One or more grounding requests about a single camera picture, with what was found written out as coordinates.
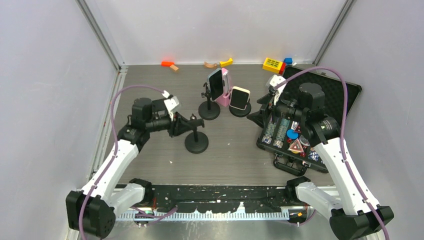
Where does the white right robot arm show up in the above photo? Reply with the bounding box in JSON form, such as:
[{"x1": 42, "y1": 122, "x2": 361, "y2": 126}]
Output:
[{"x1": 259, "y1": 82, "x2": 394, "y2": 240}]

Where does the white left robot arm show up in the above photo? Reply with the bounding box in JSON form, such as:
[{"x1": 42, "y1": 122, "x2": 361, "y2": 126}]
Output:
[{"x1": 65, "y1": 96, "x2": 205, "y2": 239}]

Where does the blue-green poker chip stack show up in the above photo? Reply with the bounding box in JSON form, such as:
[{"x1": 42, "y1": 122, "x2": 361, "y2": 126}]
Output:
[{"x1": 275, "y1": 118, "x2": 290, "y2": 142}]

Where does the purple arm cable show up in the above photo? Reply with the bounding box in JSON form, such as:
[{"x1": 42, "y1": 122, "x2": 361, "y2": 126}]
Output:
[
  {"x1": 78, "y1": 84, "x2": 180, "y2": 240},
  {"x1": 273, "y1": 66, "x2": 391, "y2": 240}
]

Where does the black foam-lined case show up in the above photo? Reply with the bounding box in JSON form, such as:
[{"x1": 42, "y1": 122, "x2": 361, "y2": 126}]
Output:
[{"x1": 256, "y1": 66, "x2": 362, "y2": 176}]

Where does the red toy brick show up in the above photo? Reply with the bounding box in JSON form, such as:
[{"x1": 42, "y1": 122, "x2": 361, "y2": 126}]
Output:
[{"x1": 278, "y1": 62, "x2": 287, "y2": 75}]

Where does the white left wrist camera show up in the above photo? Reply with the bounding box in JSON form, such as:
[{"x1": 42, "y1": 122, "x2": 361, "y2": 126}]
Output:
[{"x1": 162, "y1": 90, "x2": 181, "y2": 121}]

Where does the smartphone with clear case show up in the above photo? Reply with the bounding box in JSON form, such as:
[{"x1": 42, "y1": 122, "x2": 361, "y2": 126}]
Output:
[{"x1": 207, "y1": 68, "x2": 224, "y2": 102}]

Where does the tan wooden block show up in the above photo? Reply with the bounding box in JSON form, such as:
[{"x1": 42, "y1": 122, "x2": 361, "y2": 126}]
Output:
[{"x1": 169, "y1": 64, "x2": 179, "y2": 73}]

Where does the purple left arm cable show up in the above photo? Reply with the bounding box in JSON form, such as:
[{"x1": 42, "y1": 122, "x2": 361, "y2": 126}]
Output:
[{"x1": 78, "y1": 84, "x2": 180, "y2": 240}]

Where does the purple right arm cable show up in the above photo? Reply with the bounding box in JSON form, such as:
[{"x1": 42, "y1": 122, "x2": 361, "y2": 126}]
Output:
[{"x1": 273, "y1": 66, "x2": 391, "y2": 240}]

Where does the yellow arch block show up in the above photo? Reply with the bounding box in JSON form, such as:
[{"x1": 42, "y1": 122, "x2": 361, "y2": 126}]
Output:
[{"x1": 219, "y1": 57, "x2": 234, "y2": 68}]

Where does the orange wooden block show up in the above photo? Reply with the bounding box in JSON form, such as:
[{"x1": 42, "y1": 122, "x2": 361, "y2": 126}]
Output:
[{"x1": 161, "y1": 61, "x2": 175, "y2": 67}]

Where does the red triangle game piece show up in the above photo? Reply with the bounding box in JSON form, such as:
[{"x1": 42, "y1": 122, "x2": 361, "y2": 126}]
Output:
[{"x1": 287, "y1": 138, "x2": 304, "y2": 154}]

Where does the blue round game chip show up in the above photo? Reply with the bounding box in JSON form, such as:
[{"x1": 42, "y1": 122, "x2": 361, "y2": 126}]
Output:
[{"x1": 286, "y1": 129, "x2": 299, "y2": 140}]

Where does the purple poker chip stack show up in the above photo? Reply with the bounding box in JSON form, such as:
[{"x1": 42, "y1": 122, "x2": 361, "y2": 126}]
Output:
[{"x1": 264, "y1": 120, "x2": 278, "y2": 139}]

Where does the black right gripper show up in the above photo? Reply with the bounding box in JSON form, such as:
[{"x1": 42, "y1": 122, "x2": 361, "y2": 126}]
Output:
[{"x1": 247, "y1": 89, "x2": 308, "y2": 129}]

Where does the pink wedge stand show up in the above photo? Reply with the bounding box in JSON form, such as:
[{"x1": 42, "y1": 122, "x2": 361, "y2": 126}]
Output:
[{"x1": 215, "y1": 68, "x2": 233, "y2": 107}]

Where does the tan arch block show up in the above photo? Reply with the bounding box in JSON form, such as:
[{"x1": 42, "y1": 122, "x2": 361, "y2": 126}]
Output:
[{"x1": 203, "y1": 61, "x2": 218, "y2": 69}]

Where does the yellow toy brick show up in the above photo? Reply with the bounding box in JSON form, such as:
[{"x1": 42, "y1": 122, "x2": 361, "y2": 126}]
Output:
[{"x1": 262, "y1": 57, "x2": 283, "y2": 74}]

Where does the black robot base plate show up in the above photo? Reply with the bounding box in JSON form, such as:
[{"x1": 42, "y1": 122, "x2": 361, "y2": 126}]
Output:
[{"x1": 121, "y1": 183, "x2": 319, "y2": 215}]

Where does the blue toy brick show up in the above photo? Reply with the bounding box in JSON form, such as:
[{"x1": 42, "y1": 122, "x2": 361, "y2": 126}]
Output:
[{"x1": 283, "y1": 57, "x2": 293, "y2": 65}]

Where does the smartphone with cream case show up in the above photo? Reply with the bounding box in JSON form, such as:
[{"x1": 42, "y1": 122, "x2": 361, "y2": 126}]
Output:
[{"x1": 229, "y1": 86, "x2": 251, "y2": 110}]

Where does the black phone stand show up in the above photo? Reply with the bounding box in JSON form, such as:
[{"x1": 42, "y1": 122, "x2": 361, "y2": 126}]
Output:
[
  {"x1": 184, "y1": 114, "x2": 209, "y2": 154},
  {"x1": 198, "y1": 82, "x2": 221, "y2": 121},
  {"x1": 229, "y1": 103, "x2": 252, "y2": 118}
]

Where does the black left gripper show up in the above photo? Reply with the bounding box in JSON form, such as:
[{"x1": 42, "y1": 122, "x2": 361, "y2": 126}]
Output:
[{"x1": 145, "y1": 110, "x2": 192, "y2": 138}]

